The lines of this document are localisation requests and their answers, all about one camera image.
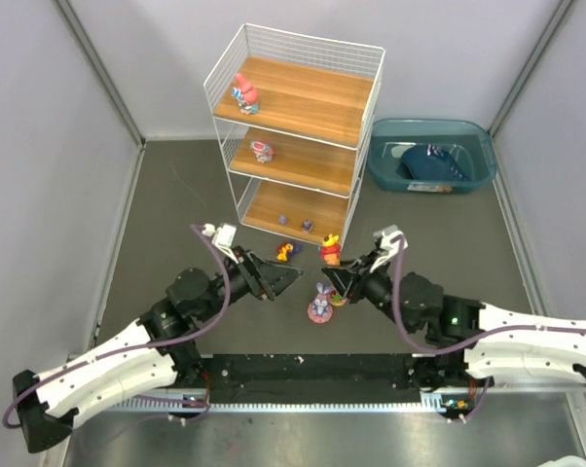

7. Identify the yellow bear ice cream cone toy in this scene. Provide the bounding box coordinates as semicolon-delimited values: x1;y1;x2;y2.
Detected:
319;233;342;266

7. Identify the purple bunny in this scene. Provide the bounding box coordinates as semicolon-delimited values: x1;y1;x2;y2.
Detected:
307;282;334;324

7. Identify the pink toy with goggles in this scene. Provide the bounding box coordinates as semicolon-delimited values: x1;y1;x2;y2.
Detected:
250;139;274;163

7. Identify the pink rabbit toy blue bow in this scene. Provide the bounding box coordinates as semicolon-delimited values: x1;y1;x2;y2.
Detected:
231;73;260;115

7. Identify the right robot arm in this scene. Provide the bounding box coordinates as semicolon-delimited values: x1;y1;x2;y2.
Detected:
322;255;586;391

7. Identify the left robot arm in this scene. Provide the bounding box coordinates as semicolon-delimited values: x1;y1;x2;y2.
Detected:
13;246;303;453

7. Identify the pink bear donut toy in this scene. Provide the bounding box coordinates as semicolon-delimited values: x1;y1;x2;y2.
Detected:
329;290;348;306

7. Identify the navy bird toy red hat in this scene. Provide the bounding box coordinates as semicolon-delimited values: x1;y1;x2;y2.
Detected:
275;240;302;263

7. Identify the purple figurine on striped base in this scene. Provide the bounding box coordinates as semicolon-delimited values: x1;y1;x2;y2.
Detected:
302;220;313;233

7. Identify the dark blue pouch in bin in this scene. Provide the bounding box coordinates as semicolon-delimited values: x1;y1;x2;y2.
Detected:
401;144;470;182

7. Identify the teal plastic bin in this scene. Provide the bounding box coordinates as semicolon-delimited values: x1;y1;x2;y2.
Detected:
367;118;497;194

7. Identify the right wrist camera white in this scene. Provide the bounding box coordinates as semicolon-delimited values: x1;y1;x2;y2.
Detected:
373;225;408;259

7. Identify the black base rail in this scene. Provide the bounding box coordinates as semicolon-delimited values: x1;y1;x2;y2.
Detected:
174;353;470;406

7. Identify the white wire wooden shelf rack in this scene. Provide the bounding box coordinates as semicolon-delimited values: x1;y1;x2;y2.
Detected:
203;23;385;245

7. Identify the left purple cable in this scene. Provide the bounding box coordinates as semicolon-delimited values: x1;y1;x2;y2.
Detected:
1;223;234;429

